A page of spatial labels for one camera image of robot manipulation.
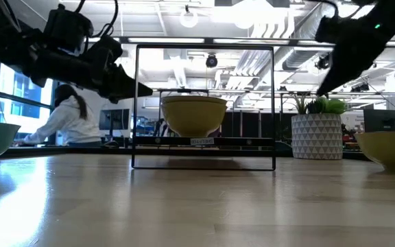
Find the black table edge rail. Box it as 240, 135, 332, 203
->
0, 145, 372, 161

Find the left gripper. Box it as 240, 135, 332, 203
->
77, 36, 154, 104

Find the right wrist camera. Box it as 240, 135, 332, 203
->
315, 15, 343, 45

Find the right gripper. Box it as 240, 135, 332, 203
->
316, 19, 389, 97

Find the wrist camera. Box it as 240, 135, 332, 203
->
44, 3, 95, 53
315, 15, 343, 45

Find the white shelf label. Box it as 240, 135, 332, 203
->
189, 137, 215, 146

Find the person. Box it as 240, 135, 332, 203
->
22, 84, 103, 148

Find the black metal shelf rack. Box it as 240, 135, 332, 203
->
131, 43, 276, 172

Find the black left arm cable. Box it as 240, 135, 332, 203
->
75, 0, 120, 38

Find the yellow bowl leaf-patterned inside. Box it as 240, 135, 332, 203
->
354, 131, 395, 175
161, 101, 228, 139
160, 95, 228, 107

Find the potted plant triangle-pattern pot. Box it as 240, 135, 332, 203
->
291, 93, 350, 161

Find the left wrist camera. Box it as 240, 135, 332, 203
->
44, 3, 95, 53

